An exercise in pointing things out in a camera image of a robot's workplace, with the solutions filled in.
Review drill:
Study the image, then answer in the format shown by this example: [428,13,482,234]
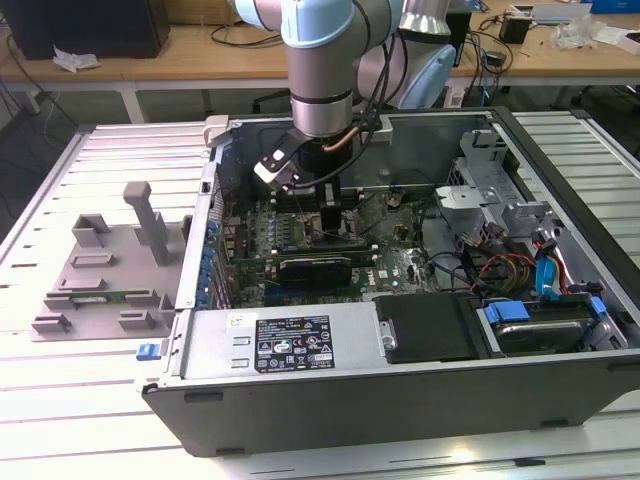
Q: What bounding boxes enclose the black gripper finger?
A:
[318,183,346,236]

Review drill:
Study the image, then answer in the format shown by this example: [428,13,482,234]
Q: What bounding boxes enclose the metal socket cover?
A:
[343,205,366,241]

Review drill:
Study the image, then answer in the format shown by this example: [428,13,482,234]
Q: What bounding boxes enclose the CPU socket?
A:
[301,212,365,249]

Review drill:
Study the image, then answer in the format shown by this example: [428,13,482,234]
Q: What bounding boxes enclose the black graphics card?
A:
[277,254,354,290]

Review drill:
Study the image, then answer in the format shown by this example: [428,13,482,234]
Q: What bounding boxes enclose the green motherboard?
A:
[219,192,436,309]

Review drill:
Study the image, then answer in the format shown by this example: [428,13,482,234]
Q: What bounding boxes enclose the grey case latch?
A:
[203,114,236,149]

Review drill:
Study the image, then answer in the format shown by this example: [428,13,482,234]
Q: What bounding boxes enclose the metal drive cage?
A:
[432,127,556,251]

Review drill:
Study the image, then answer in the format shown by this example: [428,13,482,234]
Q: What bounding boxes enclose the black plastic shroud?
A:
[372,293,489,365]

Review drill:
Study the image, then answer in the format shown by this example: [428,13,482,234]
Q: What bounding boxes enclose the silver power supply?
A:
[177,302,401,379]

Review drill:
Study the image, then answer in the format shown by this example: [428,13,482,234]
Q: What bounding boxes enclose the black box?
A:
[447,9,474,69]

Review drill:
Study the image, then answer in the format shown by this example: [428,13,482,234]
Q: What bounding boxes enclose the dark grey PC case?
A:
[134,105,640,459]

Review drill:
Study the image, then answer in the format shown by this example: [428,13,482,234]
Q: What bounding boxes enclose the blue disk carrier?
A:
[483,295,609,351]

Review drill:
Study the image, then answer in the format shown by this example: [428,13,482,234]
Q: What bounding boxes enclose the small black cube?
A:
[498,13,531,45]

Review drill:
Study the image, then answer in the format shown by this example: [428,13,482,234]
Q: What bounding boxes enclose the green RAM stick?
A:
[69,289,154,305]

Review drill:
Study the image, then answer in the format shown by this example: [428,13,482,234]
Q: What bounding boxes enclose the black hard disk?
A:
[497,319,586,355]

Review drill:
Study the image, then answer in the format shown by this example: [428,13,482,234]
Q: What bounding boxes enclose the wooden desk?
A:
[0,0,640,96]

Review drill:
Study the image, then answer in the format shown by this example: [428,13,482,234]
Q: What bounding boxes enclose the grey parts rack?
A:
[30,180,194,344]

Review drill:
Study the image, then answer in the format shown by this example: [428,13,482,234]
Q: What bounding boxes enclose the large black computer tower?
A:
[14,0,171,61]

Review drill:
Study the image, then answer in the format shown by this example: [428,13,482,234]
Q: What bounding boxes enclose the crumpled white paper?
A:
[52,44,100,72]

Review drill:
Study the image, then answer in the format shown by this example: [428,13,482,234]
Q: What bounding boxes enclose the grey flat device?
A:
[509,2,594,26]

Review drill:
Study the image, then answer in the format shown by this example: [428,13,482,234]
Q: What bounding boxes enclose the clear plastic bags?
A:
[552,13,601,51]

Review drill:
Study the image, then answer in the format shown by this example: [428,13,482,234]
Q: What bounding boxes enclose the white flat packet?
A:
[594,24,640,55]

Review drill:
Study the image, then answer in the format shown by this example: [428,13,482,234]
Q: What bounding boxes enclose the blue box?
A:
[589,0,640,15]

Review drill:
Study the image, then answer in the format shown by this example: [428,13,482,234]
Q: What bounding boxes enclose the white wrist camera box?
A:
[252,131,302,195]

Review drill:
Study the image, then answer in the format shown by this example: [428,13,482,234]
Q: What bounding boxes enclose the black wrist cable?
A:
[294,29,404,191]

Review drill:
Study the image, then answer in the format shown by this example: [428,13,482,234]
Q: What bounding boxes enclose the red yellow wire bundle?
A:
[464,249,536,296]

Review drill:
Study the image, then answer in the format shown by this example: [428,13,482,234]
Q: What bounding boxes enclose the blue flat data wire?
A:
[534,227,571,301]

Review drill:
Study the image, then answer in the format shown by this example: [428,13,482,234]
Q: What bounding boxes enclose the orange flat data wire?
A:
[558,252,572,297]

